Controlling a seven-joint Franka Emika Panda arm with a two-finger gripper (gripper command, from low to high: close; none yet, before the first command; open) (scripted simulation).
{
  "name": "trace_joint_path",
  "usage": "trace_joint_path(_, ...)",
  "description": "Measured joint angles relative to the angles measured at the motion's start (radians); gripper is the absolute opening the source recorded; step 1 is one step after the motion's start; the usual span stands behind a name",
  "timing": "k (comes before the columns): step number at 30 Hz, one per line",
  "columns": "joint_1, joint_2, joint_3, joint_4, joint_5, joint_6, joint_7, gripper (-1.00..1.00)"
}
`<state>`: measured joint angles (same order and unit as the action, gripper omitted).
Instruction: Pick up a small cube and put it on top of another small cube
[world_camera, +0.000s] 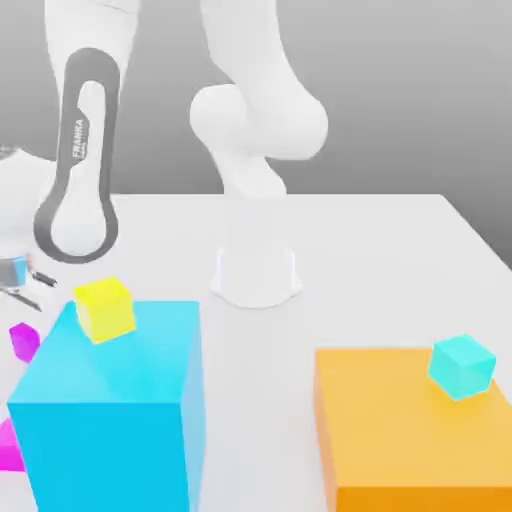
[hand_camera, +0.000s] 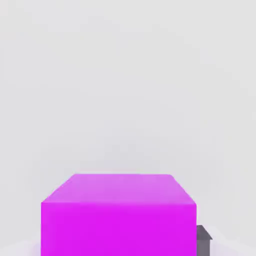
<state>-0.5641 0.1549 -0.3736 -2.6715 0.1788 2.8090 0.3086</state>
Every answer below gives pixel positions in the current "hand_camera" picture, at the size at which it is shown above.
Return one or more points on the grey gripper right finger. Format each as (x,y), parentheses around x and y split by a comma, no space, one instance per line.
(203,245)

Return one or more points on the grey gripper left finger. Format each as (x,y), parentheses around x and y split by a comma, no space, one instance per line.
(34,251)

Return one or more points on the small magenta cube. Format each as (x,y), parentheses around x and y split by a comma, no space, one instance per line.
(118,224)

